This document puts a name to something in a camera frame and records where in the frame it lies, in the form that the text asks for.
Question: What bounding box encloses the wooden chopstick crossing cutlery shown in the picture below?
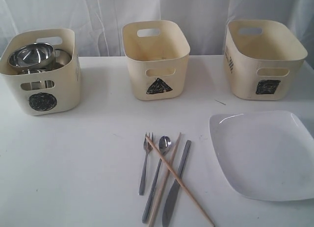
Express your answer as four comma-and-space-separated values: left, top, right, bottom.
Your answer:
145, 136, 215, 227

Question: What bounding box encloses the steel spoon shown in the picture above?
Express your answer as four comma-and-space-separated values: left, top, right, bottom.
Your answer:
142, 135, 172, 223

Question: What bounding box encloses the small steel fork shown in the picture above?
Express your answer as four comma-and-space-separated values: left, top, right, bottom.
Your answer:
139, 137, 152, 196

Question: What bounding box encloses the wooden chopstick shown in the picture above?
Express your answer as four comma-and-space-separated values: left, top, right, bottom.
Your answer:
148, 133, 181, 227

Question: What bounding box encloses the steel table knife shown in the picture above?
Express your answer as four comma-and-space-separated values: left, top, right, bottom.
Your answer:
161, 139, 192, 227

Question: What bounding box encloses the steel mug with handle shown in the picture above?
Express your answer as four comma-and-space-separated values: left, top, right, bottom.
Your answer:
52, 49, 72, 70

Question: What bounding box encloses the steel bowl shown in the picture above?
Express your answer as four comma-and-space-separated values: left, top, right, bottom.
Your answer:
8, 43, 55, 70

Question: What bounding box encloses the cream bin with triangle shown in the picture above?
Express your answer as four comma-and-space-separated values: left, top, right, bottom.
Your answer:
122, 20, 190, 101

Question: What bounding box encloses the cream bin with circle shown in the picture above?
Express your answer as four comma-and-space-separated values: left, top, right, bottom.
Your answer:
0, 28, 81, 116

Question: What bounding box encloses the white square plate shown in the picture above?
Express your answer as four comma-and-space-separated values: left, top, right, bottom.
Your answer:
209, 111, 314, 202

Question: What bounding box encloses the cream bin with square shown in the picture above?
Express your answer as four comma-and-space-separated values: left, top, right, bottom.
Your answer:
224, 20, 308, 101

